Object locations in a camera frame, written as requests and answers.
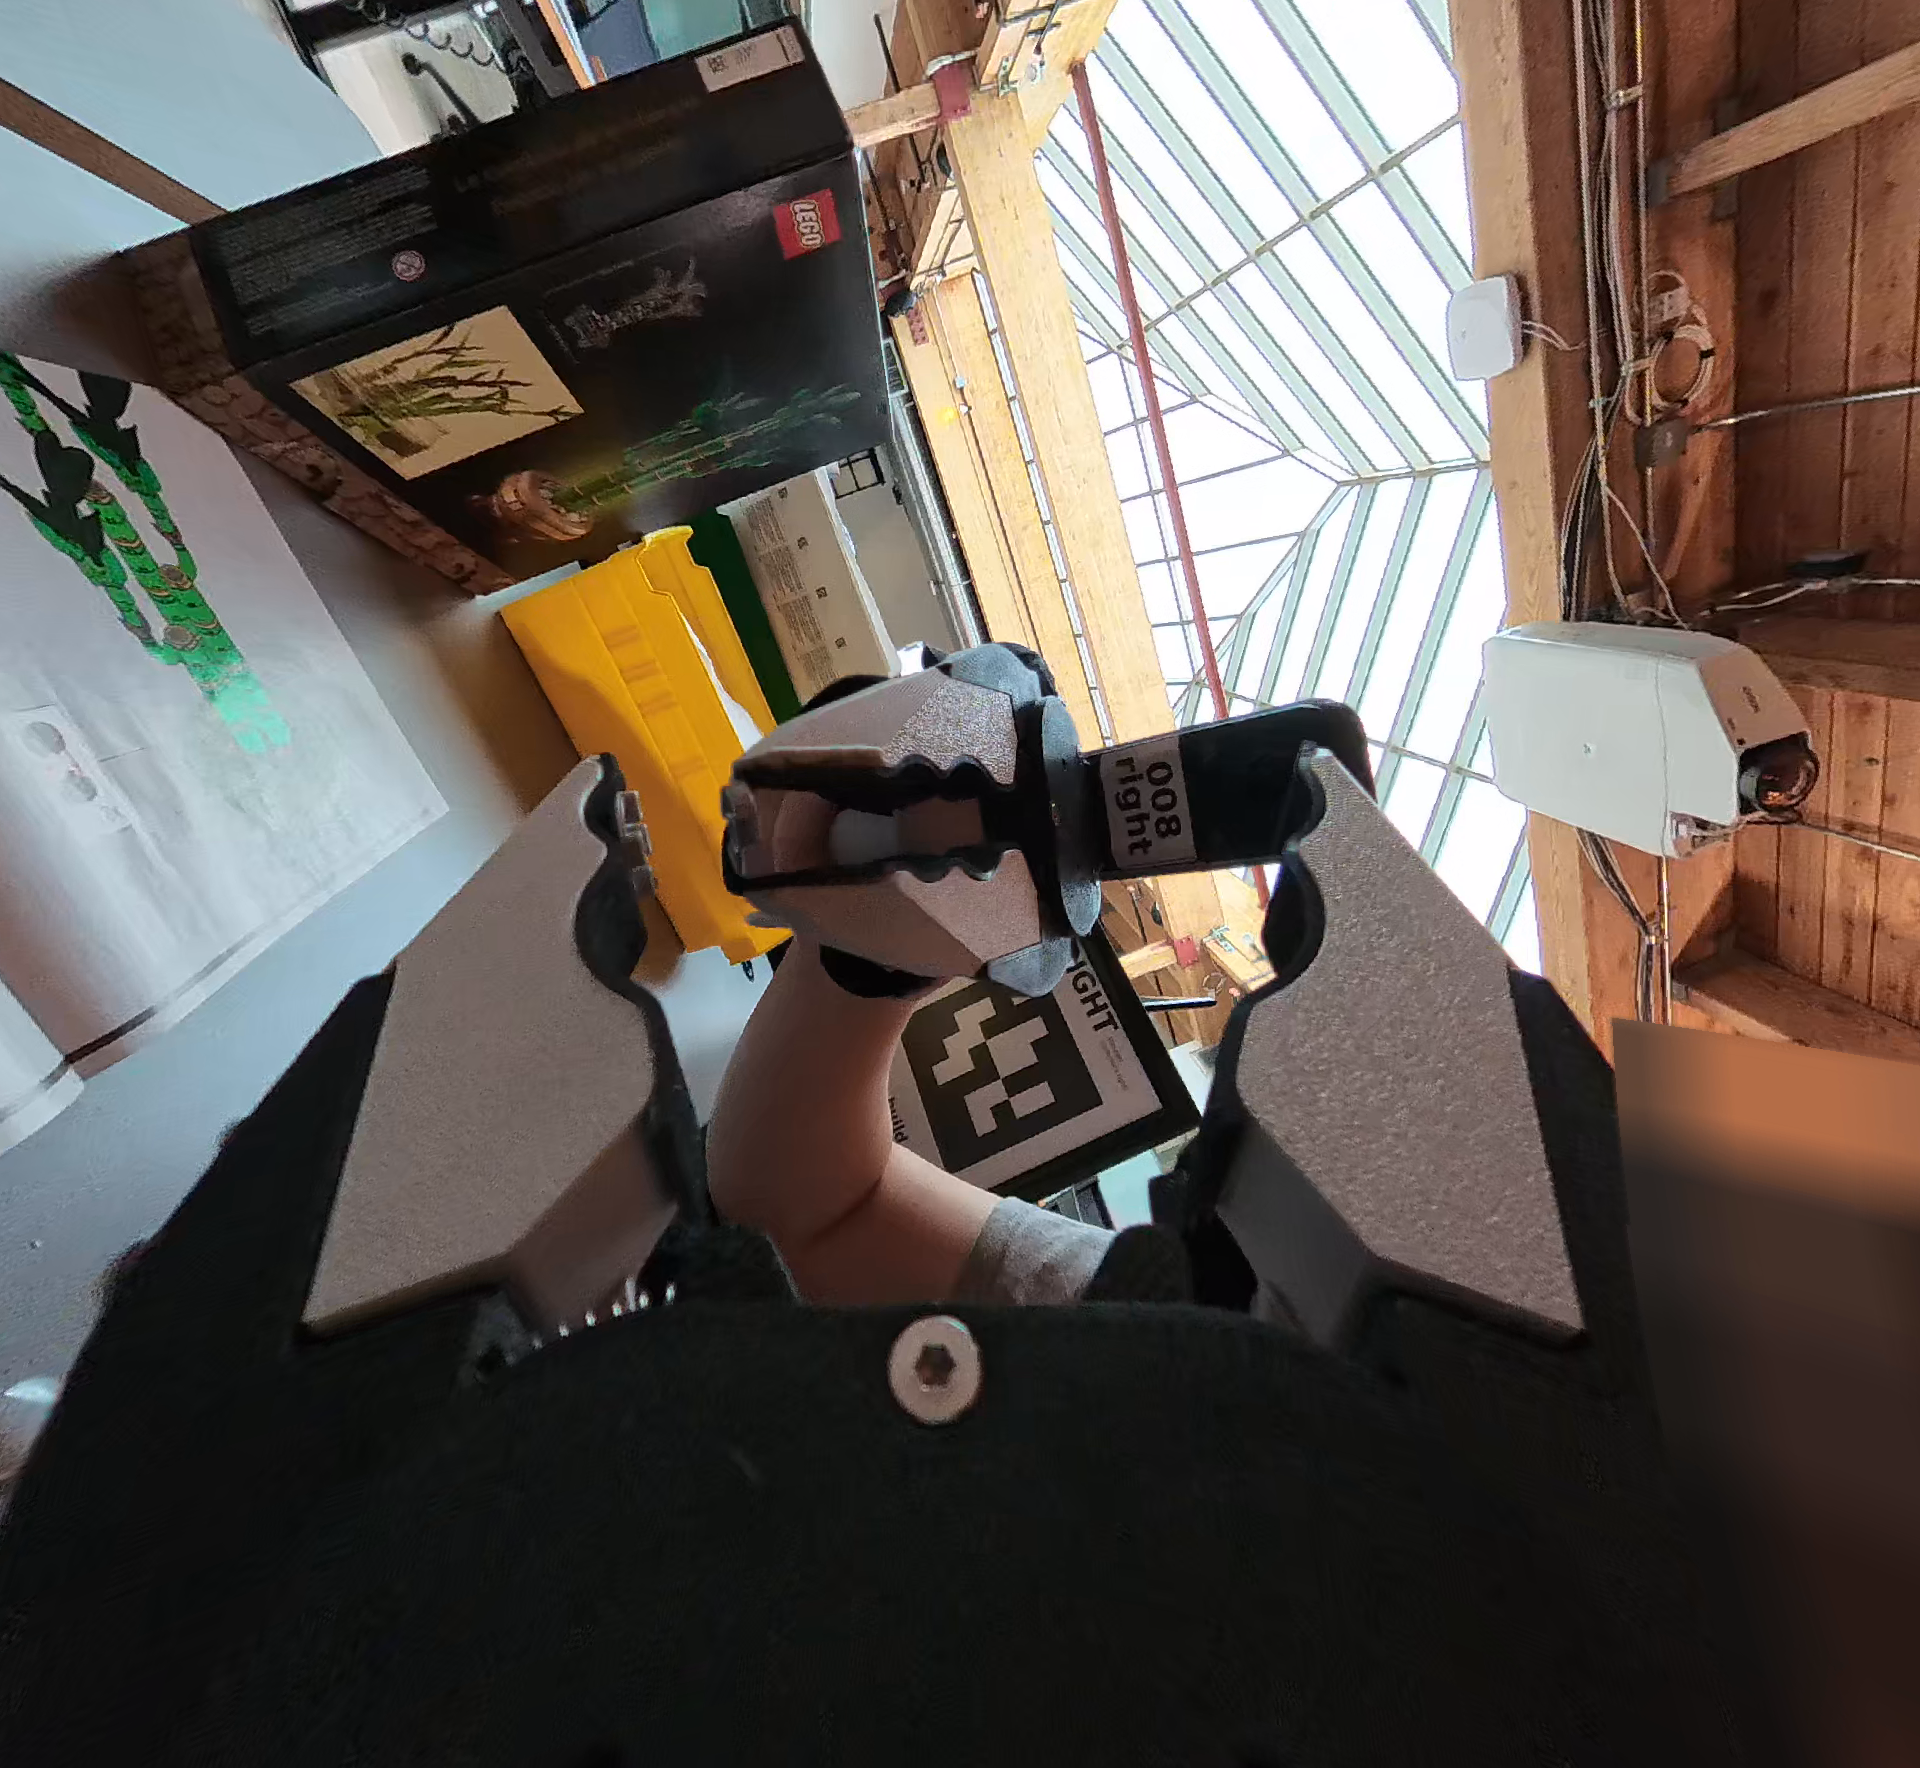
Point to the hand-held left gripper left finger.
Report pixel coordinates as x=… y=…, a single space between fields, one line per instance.
x=482 y=1078

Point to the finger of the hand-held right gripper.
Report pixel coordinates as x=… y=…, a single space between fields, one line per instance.
x=946 y=921
x=916 y=740

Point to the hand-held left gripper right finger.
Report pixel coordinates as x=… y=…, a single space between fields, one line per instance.
x=1395 y=1047

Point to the small grey lego piece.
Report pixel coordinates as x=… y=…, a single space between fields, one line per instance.
x=637 y=838

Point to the person's right forearm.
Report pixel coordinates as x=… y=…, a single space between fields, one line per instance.
x=812 y=1139

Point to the white lego instruction booklet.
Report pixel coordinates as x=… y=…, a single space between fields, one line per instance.
x=179 y=824

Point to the black lego set box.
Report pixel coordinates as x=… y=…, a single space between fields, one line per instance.
x=571 y=253

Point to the black framed marker sign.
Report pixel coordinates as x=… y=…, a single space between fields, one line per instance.
x=1020 y=1078

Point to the white printed cardboard box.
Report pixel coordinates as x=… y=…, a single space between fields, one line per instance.
x=812 y=582

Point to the green plastic bin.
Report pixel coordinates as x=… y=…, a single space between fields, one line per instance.
x=743 y=598

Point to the yellow plastic bin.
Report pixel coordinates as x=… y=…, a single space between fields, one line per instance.
x=629 y=689

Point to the white ceiling projector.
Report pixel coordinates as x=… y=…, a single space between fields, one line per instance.
x=1621 y=733

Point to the red ceiling pipe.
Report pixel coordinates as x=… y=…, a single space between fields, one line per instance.
x=1147 y=404

